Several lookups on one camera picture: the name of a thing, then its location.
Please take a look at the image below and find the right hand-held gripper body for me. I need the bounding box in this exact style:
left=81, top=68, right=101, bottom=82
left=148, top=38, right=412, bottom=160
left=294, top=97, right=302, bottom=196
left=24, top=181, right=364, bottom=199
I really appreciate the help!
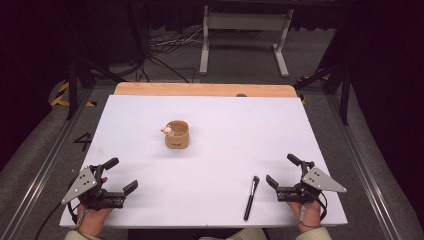
left=275, top=161, right=348, bottom=204

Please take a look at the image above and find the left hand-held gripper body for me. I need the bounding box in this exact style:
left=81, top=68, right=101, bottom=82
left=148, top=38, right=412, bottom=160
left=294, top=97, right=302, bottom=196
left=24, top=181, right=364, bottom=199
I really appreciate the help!
left=60, top=164, right=127, bottom=211

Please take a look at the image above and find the black makeup brush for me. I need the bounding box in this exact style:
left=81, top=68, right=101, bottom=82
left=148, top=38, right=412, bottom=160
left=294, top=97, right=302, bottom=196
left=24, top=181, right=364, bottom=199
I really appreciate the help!
left=243, top=175, right=261, bottom=222

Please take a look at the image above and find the wooden cup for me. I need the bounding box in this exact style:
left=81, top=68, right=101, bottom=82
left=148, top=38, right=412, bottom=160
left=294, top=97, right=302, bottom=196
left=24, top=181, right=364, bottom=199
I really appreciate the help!
left=164, top=119, right=190, bottom=150

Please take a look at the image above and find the person's right hand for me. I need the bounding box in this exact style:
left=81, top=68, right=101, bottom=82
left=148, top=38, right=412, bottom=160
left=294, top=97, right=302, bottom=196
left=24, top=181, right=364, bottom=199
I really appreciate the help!
left=288, top=199, right=323, bottom=233

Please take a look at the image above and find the person's left hand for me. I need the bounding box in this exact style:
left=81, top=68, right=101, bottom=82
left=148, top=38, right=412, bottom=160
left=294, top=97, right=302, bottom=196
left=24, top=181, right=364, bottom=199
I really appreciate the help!
left=77, top=203, right=114, bottom=238

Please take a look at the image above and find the person's left sleeve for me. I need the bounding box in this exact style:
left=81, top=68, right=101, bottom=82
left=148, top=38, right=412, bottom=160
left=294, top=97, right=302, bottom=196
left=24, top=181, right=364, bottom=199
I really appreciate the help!
left=64, top=229, right=108, bottom=240

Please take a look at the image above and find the person's sleeve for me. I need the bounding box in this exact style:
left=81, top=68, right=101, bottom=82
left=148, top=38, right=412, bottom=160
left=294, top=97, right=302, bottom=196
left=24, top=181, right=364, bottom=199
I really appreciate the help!
left=64, top=229, right=108, bottom=240
left=295, top=226, right=333, bottom=240

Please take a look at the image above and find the person's right sleeve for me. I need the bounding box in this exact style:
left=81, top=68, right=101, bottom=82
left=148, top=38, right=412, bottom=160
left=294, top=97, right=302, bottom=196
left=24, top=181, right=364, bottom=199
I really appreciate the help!
left=295, top=226, right=333, bottom=240

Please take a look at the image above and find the person's beige clothing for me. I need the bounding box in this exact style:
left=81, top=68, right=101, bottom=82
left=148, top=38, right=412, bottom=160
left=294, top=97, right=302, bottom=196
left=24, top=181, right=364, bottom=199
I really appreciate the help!
left=199, top=227, right=268, bottom=240

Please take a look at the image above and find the white table mat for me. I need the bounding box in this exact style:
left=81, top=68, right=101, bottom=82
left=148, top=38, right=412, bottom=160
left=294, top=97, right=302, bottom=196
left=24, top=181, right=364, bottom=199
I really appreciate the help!
left=59, top=94, right=348, bottom=230

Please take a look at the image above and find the black metal stand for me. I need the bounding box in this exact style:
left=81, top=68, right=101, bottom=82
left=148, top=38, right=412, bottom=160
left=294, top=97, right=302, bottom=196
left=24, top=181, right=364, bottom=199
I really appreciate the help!
left=64, top=56, right=128, bottom=122
left=293, top=61, right=355, bottom=126

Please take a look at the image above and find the wooden table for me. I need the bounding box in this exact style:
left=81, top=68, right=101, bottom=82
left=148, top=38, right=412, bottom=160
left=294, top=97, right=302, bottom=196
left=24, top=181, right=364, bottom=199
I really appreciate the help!
left=113, top=82, right=298, bottom=99

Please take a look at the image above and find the white metal stand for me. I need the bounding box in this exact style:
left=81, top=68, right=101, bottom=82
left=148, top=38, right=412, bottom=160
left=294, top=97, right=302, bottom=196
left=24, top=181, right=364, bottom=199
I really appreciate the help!
left=199, top=4, right=295, bottom=78

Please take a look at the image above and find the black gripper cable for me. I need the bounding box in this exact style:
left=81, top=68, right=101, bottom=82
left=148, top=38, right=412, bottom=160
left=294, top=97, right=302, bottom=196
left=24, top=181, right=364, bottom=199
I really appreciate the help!
left=314, top=191, right=329, bottom=222
left=34, top=200, right=65, bottom=240

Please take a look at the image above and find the metal floor rail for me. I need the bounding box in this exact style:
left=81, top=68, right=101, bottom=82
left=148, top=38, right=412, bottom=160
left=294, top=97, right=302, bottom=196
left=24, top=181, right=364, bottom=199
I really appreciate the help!
left=324, top=94, right=406, bottom=240
left=0, top=87, right=95, bottom=240

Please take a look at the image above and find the bundle of floor cables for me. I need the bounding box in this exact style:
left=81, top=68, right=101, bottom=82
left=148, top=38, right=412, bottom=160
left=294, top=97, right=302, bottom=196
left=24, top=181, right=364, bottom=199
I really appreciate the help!
left=139, top=26, right=205, bottom=84

